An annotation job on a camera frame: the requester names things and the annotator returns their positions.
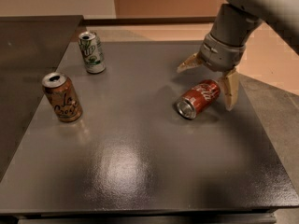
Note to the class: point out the green white 7up can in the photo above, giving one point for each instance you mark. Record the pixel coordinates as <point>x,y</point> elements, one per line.
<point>91,50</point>

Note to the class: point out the red coke can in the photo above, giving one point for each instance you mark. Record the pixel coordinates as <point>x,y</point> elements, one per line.
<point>198,98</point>

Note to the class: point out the brown LaCroix can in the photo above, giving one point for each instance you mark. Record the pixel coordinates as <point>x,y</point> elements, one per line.
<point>62,96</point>

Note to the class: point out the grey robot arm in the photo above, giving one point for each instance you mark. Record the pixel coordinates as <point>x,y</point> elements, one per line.
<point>237,19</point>

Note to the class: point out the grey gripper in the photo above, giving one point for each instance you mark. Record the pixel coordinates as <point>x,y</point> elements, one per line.
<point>220,55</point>

